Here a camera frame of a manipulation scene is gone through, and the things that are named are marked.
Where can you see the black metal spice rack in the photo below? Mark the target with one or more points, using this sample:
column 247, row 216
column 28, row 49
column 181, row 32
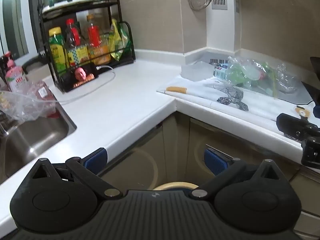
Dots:
column 126, row 59

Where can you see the green seasoning packet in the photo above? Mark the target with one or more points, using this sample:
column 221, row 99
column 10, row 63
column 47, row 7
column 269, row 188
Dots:
column 125, row 38

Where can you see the clear plastic box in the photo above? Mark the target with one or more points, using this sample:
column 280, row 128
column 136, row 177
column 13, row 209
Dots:
column 197, row 71

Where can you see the stainless steel sink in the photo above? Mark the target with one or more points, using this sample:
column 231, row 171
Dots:
column 32, row 140

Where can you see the small white carton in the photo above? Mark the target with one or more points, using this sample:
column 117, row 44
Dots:
column 220, row 73

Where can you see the oil bottle red label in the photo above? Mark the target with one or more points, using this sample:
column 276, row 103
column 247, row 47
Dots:
column 94, row 36

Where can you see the window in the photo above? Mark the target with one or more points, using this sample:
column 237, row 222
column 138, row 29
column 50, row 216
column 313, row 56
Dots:
column 15, row 17

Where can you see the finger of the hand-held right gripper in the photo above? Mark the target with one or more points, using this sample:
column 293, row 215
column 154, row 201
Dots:
column 290, row 123

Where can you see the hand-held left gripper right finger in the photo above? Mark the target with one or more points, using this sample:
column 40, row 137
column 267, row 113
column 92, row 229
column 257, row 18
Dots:
column 215, row 163

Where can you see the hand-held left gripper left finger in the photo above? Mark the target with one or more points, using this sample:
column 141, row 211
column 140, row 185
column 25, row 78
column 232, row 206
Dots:
column 96, row 160

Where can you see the black smartphone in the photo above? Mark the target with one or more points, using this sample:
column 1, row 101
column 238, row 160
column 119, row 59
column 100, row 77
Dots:
column 80, row 78

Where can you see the blue bin cream rim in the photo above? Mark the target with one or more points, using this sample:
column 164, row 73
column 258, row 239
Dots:
column 175, row 185

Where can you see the beige cabinet corner panel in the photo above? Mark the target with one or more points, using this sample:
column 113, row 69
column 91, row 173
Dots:
column 176, row 142

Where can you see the round yellow gadget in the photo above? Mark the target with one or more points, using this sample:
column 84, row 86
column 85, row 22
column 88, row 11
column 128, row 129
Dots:
column 301, row 111

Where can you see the green bottle yellow cap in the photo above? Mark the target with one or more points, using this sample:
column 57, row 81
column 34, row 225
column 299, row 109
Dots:
column 57, row 50

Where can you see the plastic wrappers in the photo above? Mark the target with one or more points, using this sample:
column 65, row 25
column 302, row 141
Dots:
column 240, row 75

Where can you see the white leaf print cloth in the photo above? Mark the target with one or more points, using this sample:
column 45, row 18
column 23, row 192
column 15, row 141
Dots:
column 200, row 91

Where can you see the dark bottle red cap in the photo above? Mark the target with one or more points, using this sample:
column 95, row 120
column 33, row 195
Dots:
column 72, row 37

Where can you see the beige cabinet door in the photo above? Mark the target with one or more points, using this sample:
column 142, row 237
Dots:
column 140, row 160
column 250, row 140

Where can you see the black wok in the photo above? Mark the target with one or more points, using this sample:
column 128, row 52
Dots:
column 315, row 66

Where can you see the pink soap bottle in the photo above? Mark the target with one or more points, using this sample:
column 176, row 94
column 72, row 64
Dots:
column 15, row 76

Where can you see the red refill pouch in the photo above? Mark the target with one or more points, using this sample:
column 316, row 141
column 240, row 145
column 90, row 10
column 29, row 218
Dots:
column 47, row 100

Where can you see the clear plastic bag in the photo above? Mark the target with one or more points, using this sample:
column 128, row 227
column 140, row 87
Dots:
column 22, row 106

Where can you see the yellow seasoning packet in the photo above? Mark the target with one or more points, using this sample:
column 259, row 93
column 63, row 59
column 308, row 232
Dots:
column 114, row 40

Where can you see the crumpled clear plastic cup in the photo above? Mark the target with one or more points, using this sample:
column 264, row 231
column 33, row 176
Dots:
column 287, row 80

